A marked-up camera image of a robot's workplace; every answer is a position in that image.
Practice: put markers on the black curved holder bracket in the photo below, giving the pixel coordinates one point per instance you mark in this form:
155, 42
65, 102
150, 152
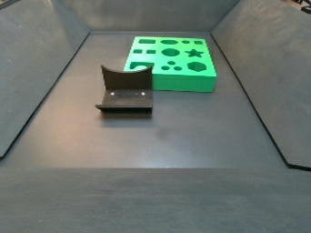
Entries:
129, 90

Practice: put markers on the green shape sorter block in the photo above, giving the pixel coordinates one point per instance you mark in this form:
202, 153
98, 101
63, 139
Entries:
181, 61

